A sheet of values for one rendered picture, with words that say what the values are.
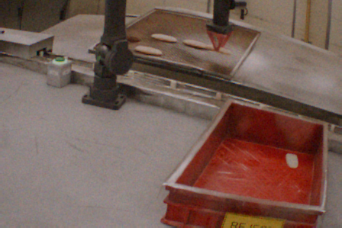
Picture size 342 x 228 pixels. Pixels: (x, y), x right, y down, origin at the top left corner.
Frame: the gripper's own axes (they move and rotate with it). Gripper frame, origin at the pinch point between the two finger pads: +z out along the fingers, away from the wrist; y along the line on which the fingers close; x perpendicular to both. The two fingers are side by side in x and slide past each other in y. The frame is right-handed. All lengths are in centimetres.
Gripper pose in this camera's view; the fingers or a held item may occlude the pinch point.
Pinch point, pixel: (219, 46)
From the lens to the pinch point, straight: 153.8
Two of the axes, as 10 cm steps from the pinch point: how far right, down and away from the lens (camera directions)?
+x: -8.4, -3.1, 4.4
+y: 5.4, -3.9, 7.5
